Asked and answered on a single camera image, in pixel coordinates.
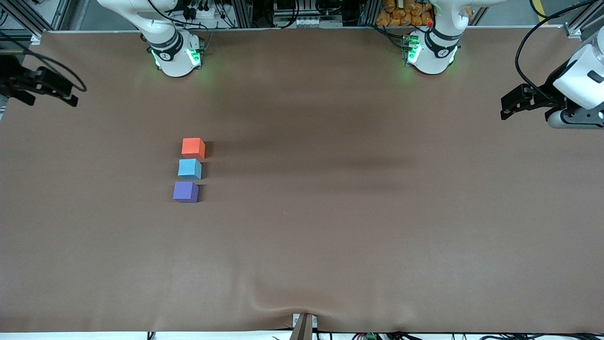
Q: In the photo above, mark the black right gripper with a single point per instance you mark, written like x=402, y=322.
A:
x=13, y=75

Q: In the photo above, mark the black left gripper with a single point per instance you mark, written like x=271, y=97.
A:
x=544, y=93

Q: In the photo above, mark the light blue foam block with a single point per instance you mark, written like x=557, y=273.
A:
x=189, y=168

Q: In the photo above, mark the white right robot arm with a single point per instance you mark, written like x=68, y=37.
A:
x=174, y=56

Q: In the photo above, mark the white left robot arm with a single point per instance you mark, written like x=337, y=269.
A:
x=432, y=54

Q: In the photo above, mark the orange foam block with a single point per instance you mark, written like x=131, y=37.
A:
x=192, y=147

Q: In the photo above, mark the purple foam block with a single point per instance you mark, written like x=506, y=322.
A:
x=185, y=191

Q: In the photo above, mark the white terminal block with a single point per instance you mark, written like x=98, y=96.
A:
x=306, y=22

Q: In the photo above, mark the orange snack packets pile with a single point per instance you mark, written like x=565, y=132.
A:
x=401, y=12

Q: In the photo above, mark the white power strip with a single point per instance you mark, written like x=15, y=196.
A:
x=200, y=12

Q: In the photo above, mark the brown table mat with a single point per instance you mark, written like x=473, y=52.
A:
x=302, y=245

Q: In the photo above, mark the green connector plug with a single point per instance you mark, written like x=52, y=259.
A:
x=370, y=336

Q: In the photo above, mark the aluminium frame profile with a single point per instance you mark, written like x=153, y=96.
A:
x=583, y=19
x=28, y=19

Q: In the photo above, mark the brown table clamp bracket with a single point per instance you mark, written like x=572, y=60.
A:
x=303, y=326

